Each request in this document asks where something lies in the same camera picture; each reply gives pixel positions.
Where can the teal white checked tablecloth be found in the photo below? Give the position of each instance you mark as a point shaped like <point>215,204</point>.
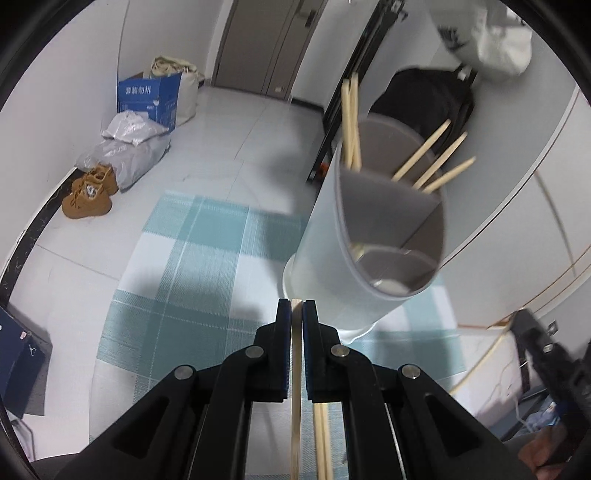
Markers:
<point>184,286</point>

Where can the blue bag with white figure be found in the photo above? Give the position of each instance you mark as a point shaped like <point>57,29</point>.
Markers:
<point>21,364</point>

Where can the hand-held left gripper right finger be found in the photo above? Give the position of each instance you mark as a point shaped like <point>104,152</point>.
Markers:
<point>310,332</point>

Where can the grey door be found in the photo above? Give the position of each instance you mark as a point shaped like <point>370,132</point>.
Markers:
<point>263,46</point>

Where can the small grey plastic bag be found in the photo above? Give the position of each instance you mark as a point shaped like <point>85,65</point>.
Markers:
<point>131,127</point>

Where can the black backpack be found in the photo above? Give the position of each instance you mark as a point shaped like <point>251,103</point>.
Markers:
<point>415,97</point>

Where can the large grey plastic bag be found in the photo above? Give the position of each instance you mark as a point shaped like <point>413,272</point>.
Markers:
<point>129,159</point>

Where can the slender wooden chopstick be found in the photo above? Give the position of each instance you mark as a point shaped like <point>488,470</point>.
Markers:
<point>450,174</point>
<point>296,438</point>
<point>441,159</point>
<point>346,120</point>
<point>355,120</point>
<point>422,150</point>

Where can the bunch of wooden chopsticks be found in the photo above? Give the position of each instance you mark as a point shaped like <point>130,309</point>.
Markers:
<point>322,438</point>

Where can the white plastic cup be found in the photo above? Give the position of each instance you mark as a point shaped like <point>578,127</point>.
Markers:
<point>332,230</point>

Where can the cream tote bag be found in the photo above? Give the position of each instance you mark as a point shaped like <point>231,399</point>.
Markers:
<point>189,92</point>

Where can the brown boot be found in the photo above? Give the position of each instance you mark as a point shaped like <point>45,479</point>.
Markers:
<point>85,205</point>
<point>104,177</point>

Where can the crumpled plastic wrapper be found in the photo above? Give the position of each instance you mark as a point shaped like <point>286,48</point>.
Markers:
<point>545,417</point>

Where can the blue cardboard box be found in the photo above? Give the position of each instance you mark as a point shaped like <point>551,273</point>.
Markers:
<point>147,101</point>

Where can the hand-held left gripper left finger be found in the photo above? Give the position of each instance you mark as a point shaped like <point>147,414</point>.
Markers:
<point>284,332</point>

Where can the person's right hand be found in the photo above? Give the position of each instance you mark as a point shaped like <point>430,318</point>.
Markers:
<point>549,454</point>

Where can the wooden chopsticks in holder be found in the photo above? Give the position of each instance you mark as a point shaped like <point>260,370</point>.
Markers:
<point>369,41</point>

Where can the white cloth bag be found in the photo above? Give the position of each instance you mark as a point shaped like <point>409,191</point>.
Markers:
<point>494,50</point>

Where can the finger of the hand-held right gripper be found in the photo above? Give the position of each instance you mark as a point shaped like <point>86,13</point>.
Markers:
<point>531,330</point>

